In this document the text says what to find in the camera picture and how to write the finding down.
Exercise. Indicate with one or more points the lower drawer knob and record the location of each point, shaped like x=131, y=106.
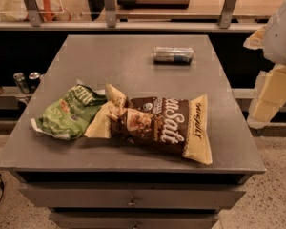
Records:
x=135, y=226

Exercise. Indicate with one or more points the upper drawer knob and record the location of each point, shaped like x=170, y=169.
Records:
x=131, y=203

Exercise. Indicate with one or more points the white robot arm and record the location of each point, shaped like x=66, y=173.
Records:
x=275, y=37

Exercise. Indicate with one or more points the metal bracket middle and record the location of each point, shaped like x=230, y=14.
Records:
x=110, y=13

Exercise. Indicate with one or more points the drawer knob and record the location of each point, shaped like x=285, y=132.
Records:
x=131, y=203
x=135, y=226

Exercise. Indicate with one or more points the grey drawer cabinet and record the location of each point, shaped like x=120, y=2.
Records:
x=87, y=183

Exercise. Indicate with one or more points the metal bracket left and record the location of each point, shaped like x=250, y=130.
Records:
x=33, y=13

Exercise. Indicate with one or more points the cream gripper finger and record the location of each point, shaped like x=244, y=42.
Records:
x=269, y=96
x=256, y=40

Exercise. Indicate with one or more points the green chip bag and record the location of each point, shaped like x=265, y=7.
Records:
x=69, y=117

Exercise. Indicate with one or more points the white orange plastic bag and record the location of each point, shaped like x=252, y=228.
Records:
x=16, y=10

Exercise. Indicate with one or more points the silver blue redbull can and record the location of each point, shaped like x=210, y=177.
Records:
x=173, y=54

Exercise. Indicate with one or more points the brown yellow chip bag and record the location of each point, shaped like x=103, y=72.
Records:
x=168, y=125

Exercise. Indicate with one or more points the dark can on shelf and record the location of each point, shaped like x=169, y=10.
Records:
x=34, y=79

